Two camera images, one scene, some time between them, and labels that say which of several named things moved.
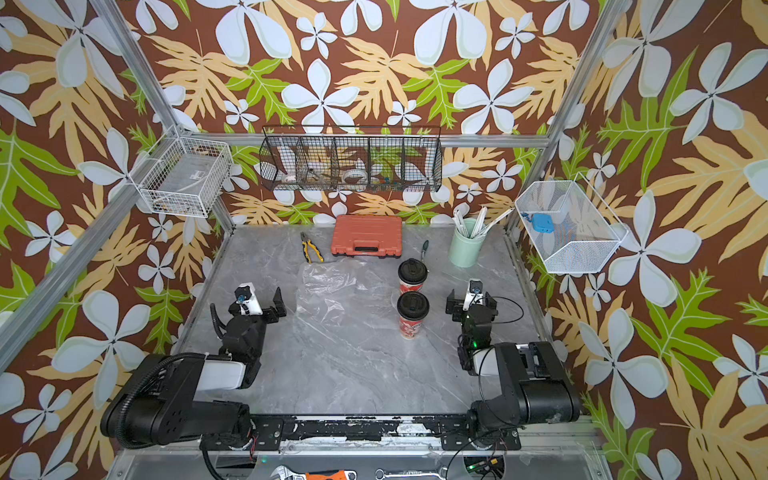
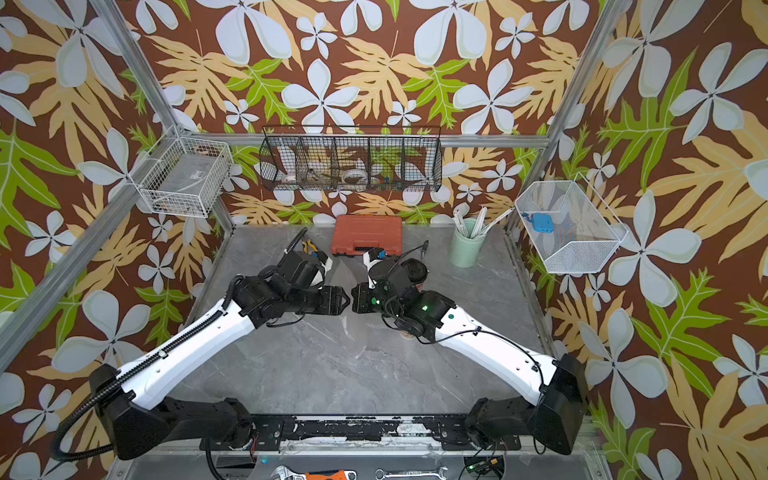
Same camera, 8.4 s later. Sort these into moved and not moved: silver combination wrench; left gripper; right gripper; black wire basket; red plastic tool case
Moved: right gripper; left gripper
Not moved: black wire basket; silver combination wrench; red plastic tool case
